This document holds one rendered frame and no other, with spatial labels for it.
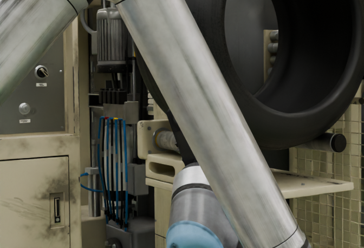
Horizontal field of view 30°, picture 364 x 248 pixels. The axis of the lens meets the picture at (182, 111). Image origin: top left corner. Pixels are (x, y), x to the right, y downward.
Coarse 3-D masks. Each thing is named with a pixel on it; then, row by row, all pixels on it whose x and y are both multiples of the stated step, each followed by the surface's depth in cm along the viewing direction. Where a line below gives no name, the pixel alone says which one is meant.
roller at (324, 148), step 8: (320, 136) 161; (328, 136) 159; (336, 136) 158; (344, 136) 159; (304, 144) 166; (312, 144) 163; (320, 144) 161; (328, 144) 158; (336, 144) 157; (344, 144) 159; (336, 152) 159
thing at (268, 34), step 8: (264, 32) 207; (272, 32) 206; (264, 40) 207; (272, 40) 208; (264, 48) 207; (272, 48) 205; (264, 56) 208; (272, 56) 207; (264, 64) 208; (272, 64) 208; (264, 72) 208; (264, 80) 208; (344, 112) 200; (336, 128) 198
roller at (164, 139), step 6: (162, 132) 170; (168, 132) 169; (156, 138) 171; (162, 138) 168; (168, 138) 166; (174, 138) 164; (162, 144) 169; (168, 144) 166; (174, 144) 163; (174, 150) 166
